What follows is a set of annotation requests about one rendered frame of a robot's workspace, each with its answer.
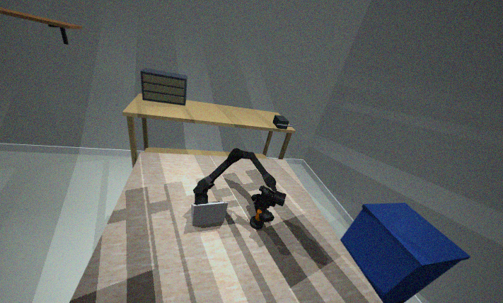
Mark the black round pedestal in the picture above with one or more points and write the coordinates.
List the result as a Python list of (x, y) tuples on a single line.
[(256, 224)]

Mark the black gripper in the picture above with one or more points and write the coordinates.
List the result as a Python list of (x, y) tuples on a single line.
[(266, 215)]

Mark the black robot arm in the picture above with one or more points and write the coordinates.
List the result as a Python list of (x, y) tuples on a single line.
[(236, 154)]

